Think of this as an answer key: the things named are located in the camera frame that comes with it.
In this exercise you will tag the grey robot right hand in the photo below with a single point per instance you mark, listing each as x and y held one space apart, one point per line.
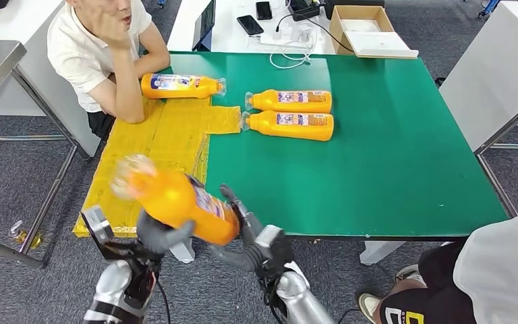
250 232

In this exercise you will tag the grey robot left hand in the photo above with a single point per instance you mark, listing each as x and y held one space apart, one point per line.
160 239

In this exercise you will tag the person's right hand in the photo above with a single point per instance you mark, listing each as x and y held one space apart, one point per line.
109 31

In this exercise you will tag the orange detergent bottle clear cap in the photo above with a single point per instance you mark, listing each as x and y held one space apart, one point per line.
268 102
263 126
174 201
169 93

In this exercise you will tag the person's right forearm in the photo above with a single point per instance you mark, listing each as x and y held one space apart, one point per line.
129 85

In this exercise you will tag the person's left forearm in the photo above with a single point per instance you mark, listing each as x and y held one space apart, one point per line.
156 65

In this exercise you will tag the small clear plastic bottle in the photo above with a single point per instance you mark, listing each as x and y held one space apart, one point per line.
18 231

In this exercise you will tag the white table foot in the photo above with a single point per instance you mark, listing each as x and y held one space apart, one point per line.
382 252
183 251

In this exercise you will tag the person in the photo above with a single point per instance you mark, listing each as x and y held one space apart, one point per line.
76 53
504 268

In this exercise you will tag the white table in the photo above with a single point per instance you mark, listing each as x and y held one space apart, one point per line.
26 67
498 67
230 42

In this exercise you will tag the large yellow taped cardboard sheet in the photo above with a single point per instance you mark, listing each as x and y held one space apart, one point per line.
116 147

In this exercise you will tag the black smartphone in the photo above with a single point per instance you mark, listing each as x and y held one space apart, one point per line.
250 25
264 10

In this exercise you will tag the white power strip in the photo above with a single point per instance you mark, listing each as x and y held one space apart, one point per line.
270 40

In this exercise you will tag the black charger device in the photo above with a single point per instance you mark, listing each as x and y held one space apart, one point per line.
303 9

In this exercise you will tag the white flat lid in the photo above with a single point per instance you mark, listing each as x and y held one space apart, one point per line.
380 44

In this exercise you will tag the white packing insert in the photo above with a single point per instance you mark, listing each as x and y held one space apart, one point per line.
360 25

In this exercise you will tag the cardboard box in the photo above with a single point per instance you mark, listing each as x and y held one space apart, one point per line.
361 12

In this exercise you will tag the blue metal stand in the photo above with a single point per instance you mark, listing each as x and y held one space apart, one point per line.
490 5

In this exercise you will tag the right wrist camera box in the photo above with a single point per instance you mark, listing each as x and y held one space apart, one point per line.
269 234

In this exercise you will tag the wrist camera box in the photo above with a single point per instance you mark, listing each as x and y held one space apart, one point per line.
98 226
269 234

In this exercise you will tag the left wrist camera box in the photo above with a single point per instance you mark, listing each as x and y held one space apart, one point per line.
98 226

